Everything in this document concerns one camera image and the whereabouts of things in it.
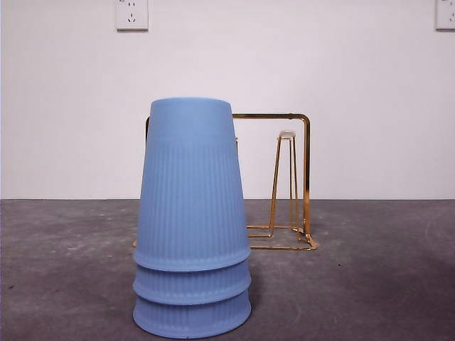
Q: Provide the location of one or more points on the blue ribbed plastic cup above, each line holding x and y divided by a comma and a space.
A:
192, 177
192, 319
192, 284

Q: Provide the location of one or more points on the white wall socket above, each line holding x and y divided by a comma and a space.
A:
131, 14
446, 14

